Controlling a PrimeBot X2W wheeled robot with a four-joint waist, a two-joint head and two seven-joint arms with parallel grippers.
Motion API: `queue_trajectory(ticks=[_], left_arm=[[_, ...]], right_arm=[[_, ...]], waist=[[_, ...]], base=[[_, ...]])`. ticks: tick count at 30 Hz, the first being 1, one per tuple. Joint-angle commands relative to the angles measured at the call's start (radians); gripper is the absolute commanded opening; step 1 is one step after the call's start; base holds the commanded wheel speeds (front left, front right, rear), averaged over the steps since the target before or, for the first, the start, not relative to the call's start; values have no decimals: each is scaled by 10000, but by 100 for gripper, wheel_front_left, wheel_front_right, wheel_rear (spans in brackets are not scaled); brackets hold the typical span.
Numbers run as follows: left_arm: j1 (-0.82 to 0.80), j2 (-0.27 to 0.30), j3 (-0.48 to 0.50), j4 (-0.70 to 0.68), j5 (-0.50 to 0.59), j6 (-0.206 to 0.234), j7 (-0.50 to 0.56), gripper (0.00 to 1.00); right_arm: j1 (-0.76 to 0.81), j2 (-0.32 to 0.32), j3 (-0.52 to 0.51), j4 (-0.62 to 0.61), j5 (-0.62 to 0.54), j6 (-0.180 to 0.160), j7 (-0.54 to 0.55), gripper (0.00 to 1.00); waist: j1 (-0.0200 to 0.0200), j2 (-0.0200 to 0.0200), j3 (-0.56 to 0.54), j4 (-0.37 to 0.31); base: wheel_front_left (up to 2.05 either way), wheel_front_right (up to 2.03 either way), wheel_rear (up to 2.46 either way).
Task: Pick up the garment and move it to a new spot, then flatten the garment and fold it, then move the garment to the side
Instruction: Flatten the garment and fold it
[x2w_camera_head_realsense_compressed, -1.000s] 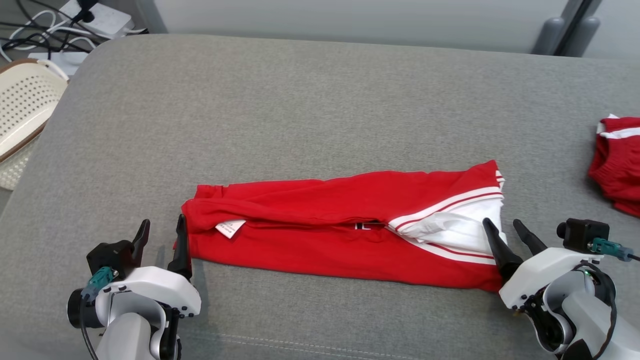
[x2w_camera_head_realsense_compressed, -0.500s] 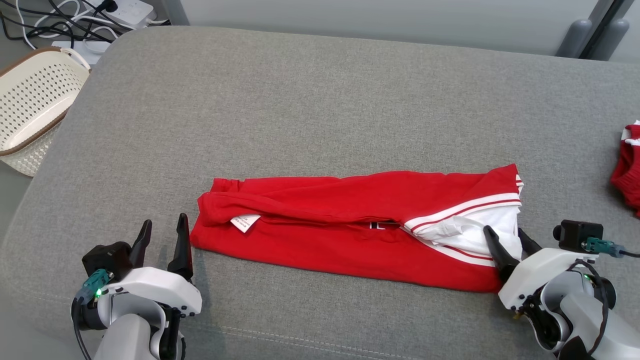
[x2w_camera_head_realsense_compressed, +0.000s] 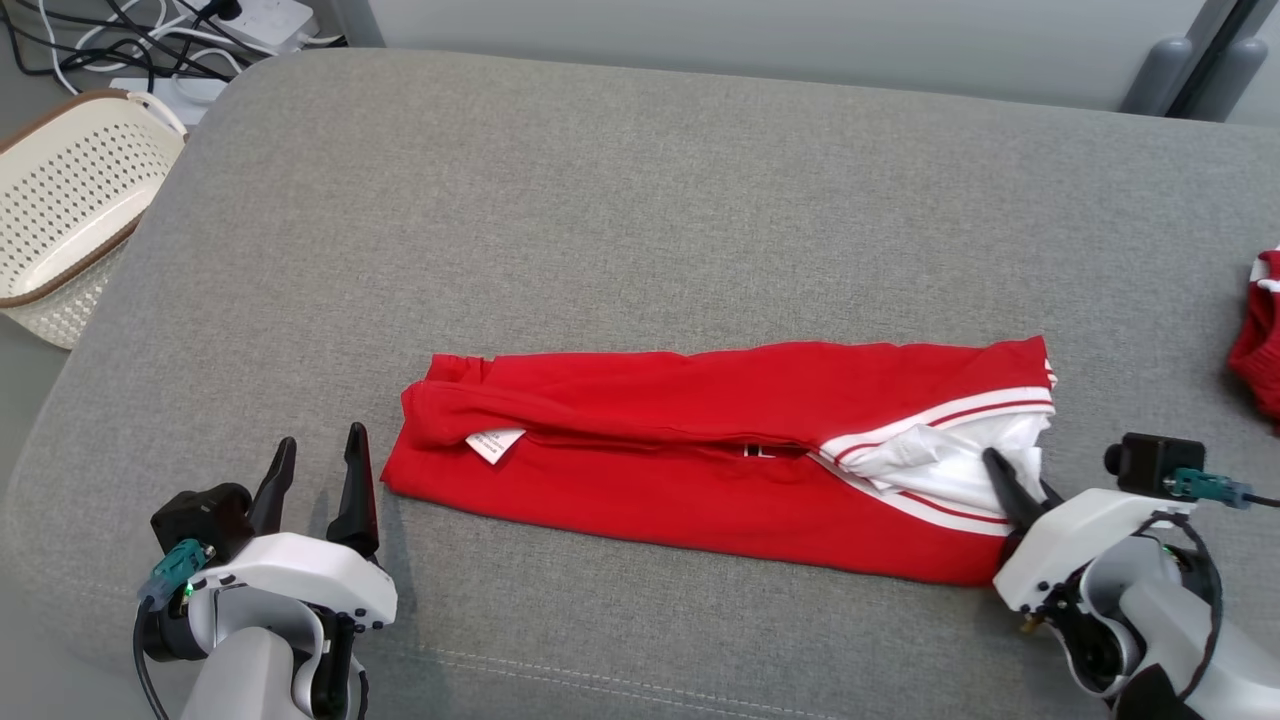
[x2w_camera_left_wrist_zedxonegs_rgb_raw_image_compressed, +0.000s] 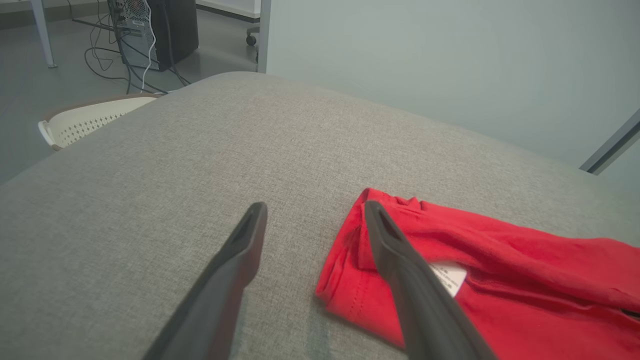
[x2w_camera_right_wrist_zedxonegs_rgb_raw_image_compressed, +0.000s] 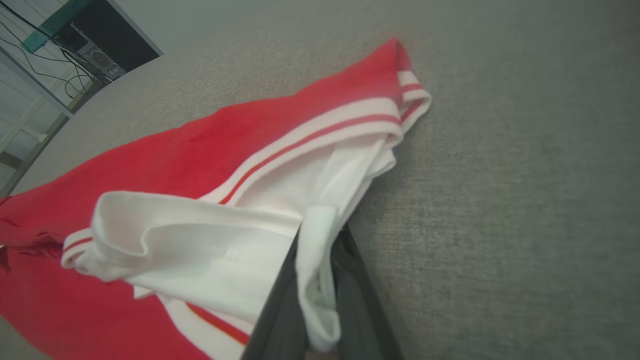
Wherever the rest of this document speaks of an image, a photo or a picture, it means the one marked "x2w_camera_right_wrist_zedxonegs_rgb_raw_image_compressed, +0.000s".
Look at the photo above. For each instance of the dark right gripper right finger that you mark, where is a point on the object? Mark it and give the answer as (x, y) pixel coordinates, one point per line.
(360, 310)

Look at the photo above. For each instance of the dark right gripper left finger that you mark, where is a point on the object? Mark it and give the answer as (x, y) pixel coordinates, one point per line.
(280, 320)

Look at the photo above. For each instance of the red Bulls jersey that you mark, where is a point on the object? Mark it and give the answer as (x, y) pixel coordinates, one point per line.
(175, 165)

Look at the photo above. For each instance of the grey fabric sofa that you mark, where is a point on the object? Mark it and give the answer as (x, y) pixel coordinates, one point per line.
(500, 200)

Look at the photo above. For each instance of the black computer case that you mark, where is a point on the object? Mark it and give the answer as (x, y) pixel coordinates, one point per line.
(115, 35)

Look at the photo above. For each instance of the teal bar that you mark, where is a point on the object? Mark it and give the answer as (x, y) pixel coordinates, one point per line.
(55, 20)

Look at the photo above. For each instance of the white shelf frame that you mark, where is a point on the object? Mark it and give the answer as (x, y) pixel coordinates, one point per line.
(25, 100)

